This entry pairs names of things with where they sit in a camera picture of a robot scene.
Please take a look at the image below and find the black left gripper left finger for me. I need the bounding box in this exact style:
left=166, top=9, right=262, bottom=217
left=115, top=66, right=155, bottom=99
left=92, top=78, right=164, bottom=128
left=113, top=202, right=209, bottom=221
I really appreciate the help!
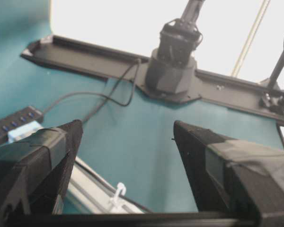
left=0, top=120, right=83, bottom=221

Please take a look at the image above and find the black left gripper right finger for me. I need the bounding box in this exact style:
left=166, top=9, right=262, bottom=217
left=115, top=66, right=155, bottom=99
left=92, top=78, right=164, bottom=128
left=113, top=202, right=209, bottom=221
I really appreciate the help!
left=173, top=121, right=284, bottom=224

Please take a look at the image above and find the black USB cable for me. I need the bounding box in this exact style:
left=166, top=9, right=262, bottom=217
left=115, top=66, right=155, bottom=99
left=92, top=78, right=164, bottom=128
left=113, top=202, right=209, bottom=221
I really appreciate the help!
left=81, top=58, right=142, bottom=123

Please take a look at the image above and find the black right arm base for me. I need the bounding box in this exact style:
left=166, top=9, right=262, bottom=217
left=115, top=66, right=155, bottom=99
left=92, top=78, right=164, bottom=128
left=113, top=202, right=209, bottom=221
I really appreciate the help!
left=136, top=48, right=202, bottom=104

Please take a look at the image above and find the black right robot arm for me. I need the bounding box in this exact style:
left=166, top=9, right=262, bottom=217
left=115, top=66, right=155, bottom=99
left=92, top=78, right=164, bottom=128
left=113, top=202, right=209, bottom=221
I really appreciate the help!
left=157, top=0, right=204, bottom=67

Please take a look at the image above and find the black USB hub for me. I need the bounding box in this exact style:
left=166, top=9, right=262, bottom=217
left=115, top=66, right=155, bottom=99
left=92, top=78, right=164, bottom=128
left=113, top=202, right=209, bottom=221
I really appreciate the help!
left=0, top=106, right=44, bottom=145

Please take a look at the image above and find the aluminium profile rail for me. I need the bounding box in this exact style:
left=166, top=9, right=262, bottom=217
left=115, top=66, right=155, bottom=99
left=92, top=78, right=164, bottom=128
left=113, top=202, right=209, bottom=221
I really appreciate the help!
left=67, top=157, right=150, bottom=213

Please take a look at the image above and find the camera tripod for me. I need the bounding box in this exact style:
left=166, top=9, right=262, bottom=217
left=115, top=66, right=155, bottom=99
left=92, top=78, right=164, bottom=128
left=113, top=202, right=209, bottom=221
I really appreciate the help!
left=259, top=50, right=284, bottom=115

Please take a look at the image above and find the black hub power cable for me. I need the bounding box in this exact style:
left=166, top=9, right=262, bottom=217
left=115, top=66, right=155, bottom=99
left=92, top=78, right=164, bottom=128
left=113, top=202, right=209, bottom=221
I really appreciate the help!
left=41, top=91, right=109, bottom=114

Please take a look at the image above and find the black frame rail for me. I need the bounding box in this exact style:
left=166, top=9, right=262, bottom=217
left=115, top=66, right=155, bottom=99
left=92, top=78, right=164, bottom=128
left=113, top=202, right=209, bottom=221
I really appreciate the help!
left=21, top=35, right=284, bottom=127

